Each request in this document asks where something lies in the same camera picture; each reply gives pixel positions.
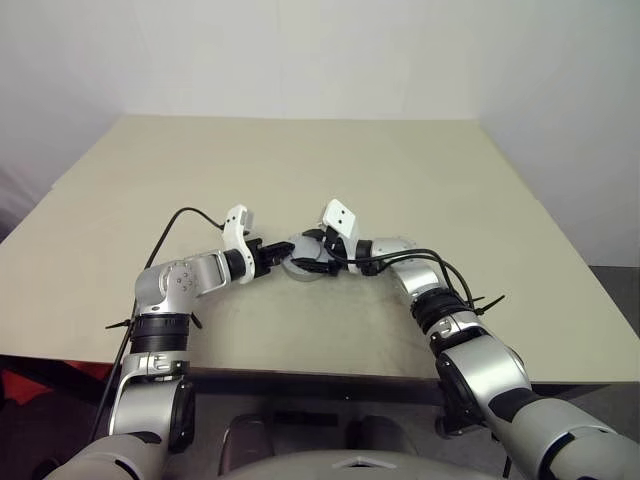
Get copper wound stator ring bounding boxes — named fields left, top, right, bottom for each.
left=282, top=255, right=332, bottom=284

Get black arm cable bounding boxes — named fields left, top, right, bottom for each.
left=327, top=243, right=481, bottom=311
left=92, top=207, right=226, bottom=441

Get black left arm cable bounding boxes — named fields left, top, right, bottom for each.
left=92, top=207, right=226, bottom=441

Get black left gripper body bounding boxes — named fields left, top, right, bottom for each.
left=247, top=238, right=275, bottom=280

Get dark rounded shape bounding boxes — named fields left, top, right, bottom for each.
left=219, top=414, right=275, bottom=474

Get black table frame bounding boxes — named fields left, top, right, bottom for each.
left=0, top=353, right=494, bottom=437

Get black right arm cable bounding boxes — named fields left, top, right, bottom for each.
left=327, top=243, right=481, bottom=311

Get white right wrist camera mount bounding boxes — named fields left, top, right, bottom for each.
left=319, top=198, right=362, bottom=275

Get long black zip tie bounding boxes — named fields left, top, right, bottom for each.
left=474, top=294, right=506, bottom=316

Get grey robot torso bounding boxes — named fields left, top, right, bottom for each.
left=219, top=439, right=421, bottom=480

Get red object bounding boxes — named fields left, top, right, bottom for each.
left=0, top=367, right=119, bottom=407

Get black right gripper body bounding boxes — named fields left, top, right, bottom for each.
left=321, top=228, right=352, bottom=275

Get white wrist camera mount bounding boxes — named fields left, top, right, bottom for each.
left=223, top=203, right=257, bottom=285
left=319, top=198, right=362, bottom=275

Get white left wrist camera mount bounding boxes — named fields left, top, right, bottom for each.
left=223, top=203, right=257, bottom=285

